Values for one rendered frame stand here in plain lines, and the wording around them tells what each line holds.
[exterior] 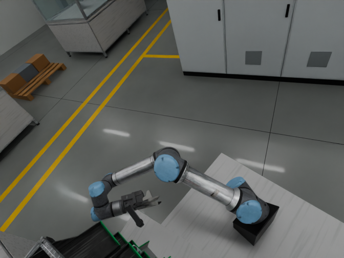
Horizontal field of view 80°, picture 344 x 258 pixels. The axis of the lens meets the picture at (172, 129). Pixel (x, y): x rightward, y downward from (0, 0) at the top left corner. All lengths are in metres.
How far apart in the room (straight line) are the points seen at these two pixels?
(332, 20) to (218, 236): 2.60
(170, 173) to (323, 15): 2.62
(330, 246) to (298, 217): 0.19
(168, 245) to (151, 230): 0.15
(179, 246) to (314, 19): 2.75
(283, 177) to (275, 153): 0.31
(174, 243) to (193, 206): 0.26
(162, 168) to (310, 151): 2.17
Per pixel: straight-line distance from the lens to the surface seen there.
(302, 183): 2.61
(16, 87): 5.90
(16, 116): 4.44
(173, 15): 3.40
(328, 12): 3.10
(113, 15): 5.85
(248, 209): 1.03
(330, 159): 2.84
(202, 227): 1.47
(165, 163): 0.91
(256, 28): 3.17
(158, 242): 1.50
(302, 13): 3.08
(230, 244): 1.44
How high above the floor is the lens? 2.27
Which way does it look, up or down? 48 degrees down
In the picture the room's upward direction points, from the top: 20 degrees counter-clockwise
